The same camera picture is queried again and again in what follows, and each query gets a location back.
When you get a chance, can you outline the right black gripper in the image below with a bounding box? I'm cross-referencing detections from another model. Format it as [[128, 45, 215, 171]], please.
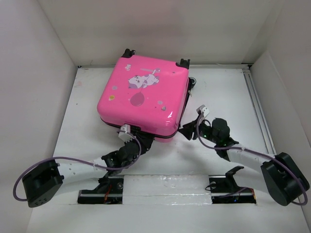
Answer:
[[177, 115, 219, 144]]

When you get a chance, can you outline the pink hard-shell suitcase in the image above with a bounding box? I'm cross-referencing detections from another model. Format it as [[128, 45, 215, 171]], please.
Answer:
[[97, 49, 195, 142]]

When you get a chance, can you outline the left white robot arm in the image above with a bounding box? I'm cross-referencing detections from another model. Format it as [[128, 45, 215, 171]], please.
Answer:
[[21, 134, 155, 208]]

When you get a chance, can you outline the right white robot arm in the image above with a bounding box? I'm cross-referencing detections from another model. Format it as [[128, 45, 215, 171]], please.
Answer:
[[178, 116, 310, 206]]

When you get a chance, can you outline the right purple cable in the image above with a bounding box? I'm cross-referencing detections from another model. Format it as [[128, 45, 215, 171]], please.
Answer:
[[196, 113, 309, 206]]

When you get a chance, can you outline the purple cable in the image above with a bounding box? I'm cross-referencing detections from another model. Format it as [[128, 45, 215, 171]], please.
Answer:
[[196, 113, 309, 206], [12, 130, 143, 202]]

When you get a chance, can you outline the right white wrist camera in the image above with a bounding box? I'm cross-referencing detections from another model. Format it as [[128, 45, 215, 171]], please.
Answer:
[[196, 105, 210, 118]]

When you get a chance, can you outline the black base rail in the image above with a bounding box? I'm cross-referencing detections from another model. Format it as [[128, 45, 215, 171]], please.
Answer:
[[77, 175, 257, 205]]

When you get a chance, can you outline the aluminium frame rail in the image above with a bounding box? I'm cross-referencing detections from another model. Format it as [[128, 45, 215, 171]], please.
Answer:
[[242, 65, 276, 153]]

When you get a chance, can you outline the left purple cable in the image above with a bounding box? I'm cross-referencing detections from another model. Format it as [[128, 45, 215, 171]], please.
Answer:
[[12, 130, 143, 202]]

